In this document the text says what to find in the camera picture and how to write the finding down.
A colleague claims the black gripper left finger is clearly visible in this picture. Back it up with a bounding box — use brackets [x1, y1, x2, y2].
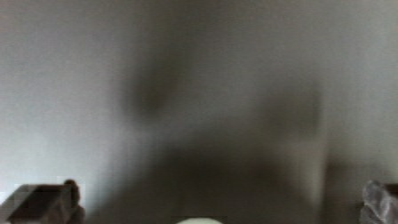
[0, 179, 85, 224]

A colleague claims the white cabinet body box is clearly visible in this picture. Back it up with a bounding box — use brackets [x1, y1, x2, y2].
[0, 0, 398, 224]

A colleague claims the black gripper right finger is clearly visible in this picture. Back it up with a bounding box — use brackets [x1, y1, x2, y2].
[361, 181, 398, 224]

